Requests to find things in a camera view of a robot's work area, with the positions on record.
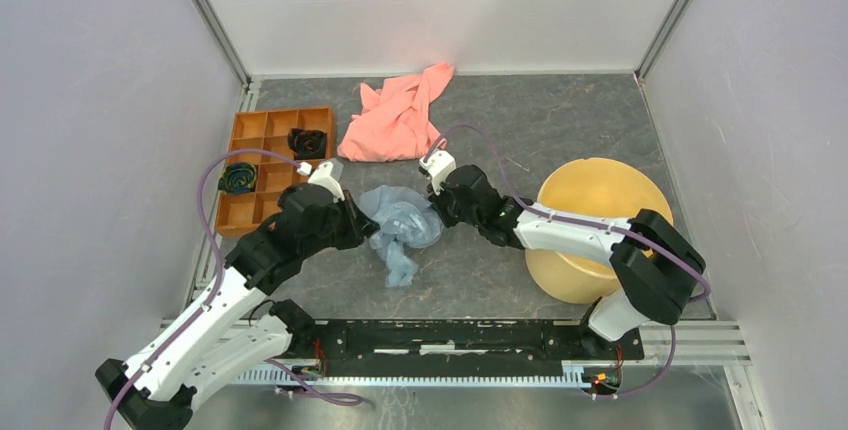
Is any blue plastic trash bag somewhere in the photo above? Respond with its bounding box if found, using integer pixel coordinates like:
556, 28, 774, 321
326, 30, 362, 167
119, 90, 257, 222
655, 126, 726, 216
358, 185, 444, 288

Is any blue green rolled sock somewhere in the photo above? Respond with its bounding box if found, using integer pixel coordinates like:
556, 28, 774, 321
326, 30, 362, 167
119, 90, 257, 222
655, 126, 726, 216
217, 162, 258, 195

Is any yellow trash bin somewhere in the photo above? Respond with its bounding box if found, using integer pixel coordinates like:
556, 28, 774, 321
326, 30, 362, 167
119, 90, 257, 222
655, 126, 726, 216
525, 158, 674, 304

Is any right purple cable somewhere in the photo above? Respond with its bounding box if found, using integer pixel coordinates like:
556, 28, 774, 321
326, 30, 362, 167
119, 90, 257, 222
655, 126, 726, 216
423, 123, 712, 302

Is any aluminium corner post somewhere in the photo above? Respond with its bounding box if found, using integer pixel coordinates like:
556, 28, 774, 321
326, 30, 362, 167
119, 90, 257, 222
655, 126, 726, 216
191, 0, 252, 88
634, 0, 692, 86

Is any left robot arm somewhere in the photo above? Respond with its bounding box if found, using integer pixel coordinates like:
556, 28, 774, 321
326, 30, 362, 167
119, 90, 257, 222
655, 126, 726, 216
95, 183, 379, 429

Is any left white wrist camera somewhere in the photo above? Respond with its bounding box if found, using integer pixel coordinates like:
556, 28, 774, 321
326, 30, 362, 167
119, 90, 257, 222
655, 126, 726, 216
296, 158, 345, 201

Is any right aluminium corner post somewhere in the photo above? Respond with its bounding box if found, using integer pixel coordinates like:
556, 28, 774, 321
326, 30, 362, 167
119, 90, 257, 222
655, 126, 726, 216
634, 0, 692, 86

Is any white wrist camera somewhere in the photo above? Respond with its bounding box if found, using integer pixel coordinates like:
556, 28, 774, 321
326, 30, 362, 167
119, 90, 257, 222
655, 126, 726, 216
296, 158, 345, 201
418, 150, 457, 195

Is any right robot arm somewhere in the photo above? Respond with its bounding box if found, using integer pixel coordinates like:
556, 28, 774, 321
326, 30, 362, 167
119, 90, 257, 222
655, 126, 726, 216
419, 157, 708, 358

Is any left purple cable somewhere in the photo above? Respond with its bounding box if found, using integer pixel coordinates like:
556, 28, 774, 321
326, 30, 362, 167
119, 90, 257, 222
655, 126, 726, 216
102, 148, 313, 430

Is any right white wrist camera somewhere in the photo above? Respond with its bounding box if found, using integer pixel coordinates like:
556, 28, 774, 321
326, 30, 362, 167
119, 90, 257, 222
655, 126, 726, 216
418, 150, 457, 195

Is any purple cable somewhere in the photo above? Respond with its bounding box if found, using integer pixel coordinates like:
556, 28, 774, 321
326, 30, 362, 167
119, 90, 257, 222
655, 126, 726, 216
102, 148, 313, 430
423, 123, 712, 302

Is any left aluminium corner post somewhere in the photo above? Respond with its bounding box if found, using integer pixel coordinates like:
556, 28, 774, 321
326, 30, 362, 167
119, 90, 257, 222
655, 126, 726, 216
191, 0, 252, 88

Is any pink cloth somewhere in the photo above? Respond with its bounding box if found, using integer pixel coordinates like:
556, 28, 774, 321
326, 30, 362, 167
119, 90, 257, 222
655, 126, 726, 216
337, 63, 455, 162

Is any black rolled sock upper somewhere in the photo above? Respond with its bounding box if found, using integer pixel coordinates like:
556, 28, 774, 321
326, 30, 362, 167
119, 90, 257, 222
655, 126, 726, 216
287, 128, 328, 160

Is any orange compartment tray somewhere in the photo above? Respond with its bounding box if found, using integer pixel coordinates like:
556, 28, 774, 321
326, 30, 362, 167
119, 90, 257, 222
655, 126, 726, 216
213, 107, 335, 239

